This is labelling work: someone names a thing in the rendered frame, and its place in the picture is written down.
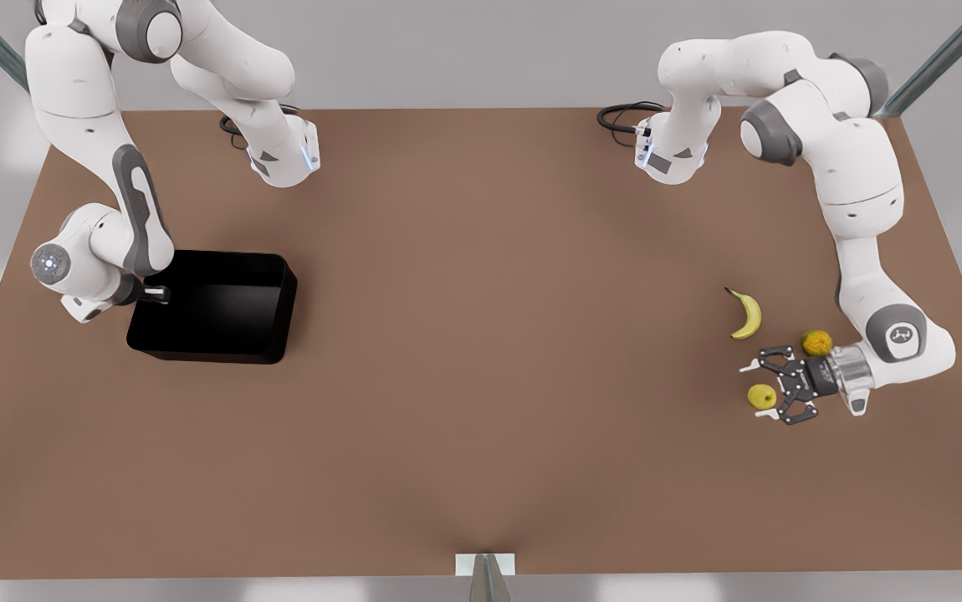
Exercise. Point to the black storage box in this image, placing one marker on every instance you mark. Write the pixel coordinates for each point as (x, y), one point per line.
(213, 309)

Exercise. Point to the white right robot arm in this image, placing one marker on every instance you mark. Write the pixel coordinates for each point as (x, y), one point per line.
(79, 100)

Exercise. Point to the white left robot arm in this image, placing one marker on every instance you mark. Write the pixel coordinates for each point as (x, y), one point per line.
(857, 167)

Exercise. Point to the yellow-green apple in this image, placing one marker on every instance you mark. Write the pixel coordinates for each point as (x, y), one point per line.
(761, 396)

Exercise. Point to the orange fruit with green patch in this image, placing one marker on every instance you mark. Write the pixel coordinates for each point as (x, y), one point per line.
(816, 343)

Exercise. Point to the yellow banana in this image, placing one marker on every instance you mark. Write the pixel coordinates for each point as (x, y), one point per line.
(750, 316)

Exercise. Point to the silver frame post with foot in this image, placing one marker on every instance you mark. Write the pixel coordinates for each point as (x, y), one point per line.
(488, 577)

